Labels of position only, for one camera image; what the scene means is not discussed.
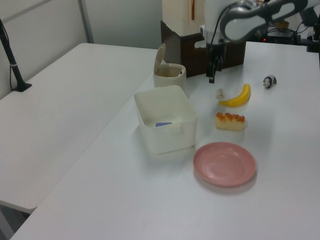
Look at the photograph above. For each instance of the brown cardboard item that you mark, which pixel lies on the brown cardboard item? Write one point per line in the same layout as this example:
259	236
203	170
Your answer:
283	24

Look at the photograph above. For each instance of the pink plate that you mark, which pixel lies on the pink plate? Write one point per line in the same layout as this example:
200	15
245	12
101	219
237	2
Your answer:
225	165

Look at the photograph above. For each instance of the grey partition frame post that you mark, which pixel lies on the grey partition frame post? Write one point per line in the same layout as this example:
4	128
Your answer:
86	22

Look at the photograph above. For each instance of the black and white panda figure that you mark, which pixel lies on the black and white panda figure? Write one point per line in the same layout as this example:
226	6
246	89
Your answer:
268	82

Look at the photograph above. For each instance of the yellow toy banana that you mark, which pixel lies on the yellow toy banana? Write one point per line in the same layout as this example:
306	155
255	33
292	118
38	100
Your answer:
238	99

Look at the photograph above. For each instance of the black table clamp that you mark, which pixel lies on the black table clamp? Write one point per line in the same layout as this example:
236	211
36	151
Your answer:
313	40

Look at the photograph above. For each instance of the white paper ball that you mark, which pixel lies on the white paper ball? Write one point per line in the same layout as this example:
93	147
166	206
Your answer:
220	93

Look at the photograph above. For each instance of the black camera stand pole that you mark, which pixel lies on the black camera stand pole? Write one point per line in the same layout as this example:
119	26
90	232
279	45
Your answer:
15	70

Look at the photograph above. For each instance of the black electronics base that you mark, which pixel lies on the black electronics base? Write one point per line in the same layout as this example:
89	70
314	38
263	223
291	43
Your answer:
280	36

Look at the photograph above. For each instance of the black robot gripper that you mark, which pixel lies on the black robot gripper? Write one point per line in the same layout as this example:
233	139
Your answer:
216	51

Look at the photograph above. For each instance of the purple card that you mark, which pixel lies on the purple card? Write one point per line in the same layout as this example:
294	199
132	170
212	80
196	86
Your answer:
163	124

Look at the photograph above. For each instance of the dark brown drawer box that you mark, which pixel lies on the dark brown drawer box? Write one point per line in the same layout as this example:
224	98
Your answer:
190	57

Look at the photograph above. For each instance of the beige trash can with lid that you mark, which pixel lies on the beige trash can with lid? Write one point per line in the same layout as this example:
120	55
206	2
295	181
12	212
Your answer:
170	81

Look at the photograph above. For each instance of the toy bread with orange topping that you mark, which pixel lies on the toy bread with orange topping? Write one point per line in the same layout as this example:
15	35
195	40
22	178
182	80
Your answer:
228	123

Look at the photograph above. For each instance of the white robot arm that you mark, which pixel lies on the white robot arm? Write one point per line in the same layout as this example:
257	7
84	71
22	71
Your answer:
250	22

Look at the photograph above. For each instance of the white square plastic container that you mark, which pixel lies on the white square plastic container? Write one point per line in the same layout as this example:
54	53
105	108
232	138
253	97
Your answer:
170	142

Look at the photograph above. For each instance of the cream plastic storage box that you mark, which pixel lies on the cream plastic storage box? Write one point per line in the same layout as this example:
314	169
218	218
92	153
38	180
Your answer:
175	15

